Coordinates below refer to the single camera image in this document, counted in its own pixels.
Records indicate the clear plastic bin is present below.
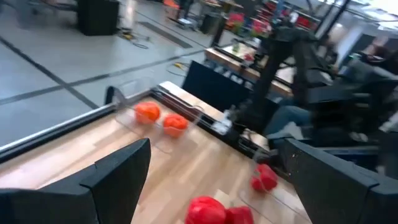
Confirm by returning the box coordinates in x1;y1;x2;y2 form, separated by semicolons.
105;77;206;155
214;185;312;224

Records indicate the orange ribbed tomato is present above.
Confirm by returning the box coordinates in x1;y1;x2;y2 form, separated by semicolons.
162;113;190;138
134;101;162;125

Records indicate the yellow floor cable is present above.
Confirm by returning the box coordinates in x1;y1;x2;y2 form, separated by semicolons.
119;27;150;50

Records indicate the floor cable loop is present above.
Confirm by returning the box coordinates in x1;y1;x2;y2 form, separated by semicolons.
165;61;191;78

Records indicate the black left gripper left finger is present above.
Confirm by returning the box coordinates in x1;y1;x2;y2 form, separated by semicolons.
0;138;152;224

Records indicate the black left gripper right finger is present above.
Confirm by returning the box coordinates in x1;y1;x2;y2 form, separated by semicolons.
277;138;398;224

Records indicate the black panel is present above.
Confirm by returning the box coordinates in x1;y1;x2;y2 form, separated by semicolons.
182;60;253;112

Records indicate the wooden workbench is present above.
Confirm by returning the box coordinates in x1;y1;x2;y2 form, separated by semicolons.
204;42;295;98

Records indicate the black waste bin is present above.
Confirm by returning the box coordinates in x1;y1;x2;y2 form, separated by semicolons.
200;12;223;35

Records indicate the person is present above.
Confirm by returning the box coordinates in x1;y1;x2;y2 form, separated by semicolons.
264;34;398;147

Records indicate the black cabinet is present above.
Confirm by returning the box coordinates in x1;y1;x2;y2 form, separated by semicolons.
76;0;121;37

